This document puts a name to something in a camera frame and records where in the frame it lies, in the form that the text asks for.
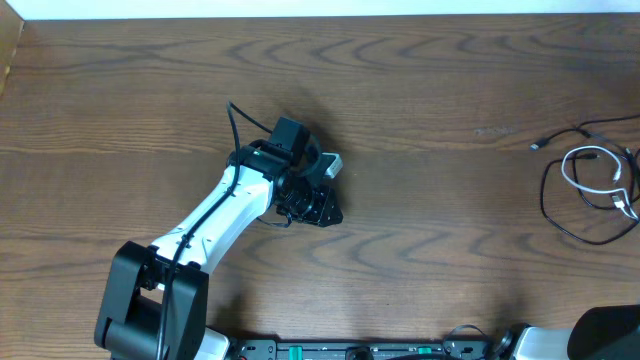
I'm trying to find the white usb cable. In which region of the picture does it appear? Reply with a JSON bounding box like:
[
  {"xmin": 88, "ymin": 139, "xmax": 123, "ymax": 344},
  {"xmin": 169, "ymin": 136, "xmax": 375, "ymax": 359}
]
[{"xmin": 560, "ymin": 145, "xmax": 640, "ymax": 221}]

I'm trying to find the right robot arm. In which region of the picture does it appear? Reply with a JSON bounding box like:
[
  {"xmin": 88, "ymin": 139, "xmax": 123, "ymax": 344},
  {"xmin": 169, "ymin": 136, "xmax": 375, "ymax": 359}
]
[{"xmin": 498, "ymin": 304, "xmax": 639, "ymax": 360}]

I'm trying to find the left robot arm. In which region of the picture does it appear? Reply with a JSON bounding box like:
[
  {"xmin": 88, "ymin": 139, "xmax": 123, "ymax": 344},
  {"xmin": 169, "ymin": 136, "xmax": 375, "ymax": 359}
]
[{"xmin": 94, "ymin": 141, "xmax": 343, "ymax": 359}]

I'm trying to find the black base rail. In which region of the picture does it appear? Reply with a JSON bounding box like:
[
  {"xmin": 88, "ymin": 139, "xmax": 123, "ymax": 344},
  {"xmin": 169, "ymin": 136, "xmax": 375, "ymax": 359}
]
[{"xmin": 223, "ymin": 339, "xmax": 500, "ymax": 360}]

